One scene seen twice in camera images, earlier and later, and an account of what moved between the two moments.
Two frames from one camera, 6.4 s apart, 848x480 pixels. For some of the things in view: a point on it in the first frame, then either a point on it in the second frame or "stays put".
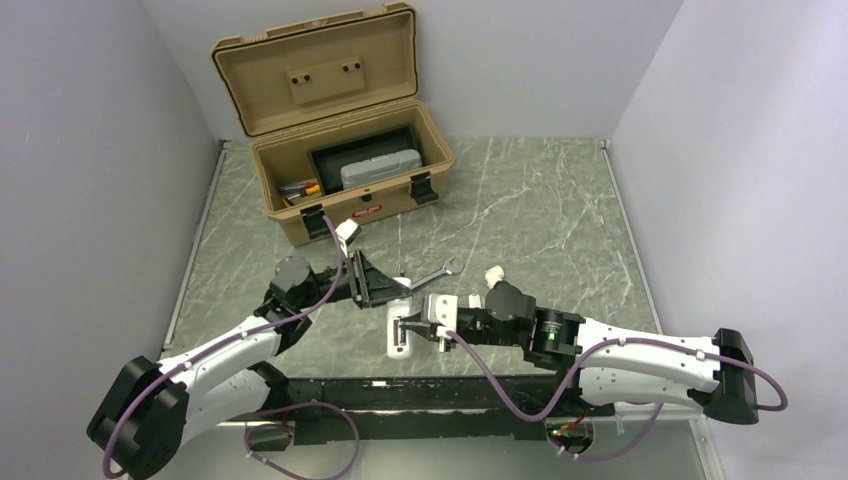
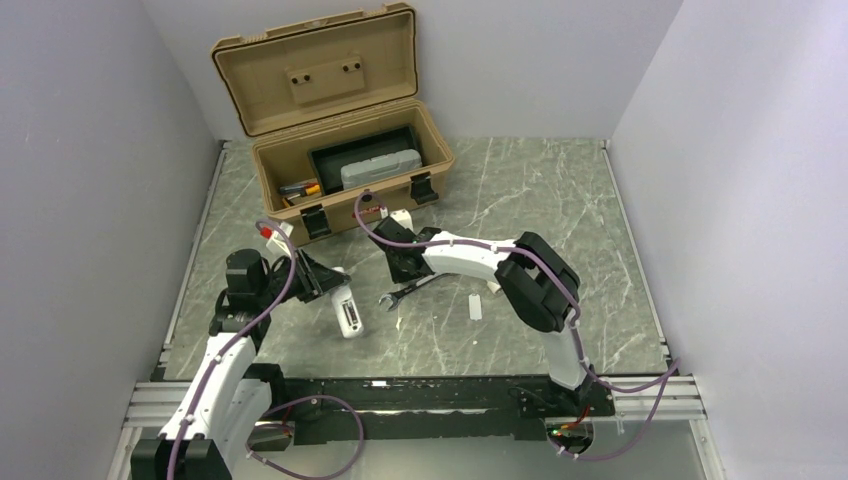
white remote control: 398,338 → 346,309
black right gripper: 429,332 → 398,276
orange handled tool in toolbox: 302,189 stays put
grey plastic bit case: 379,167 stays put
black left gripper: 373,286 → 315,279
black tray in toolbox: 328,160 stays put
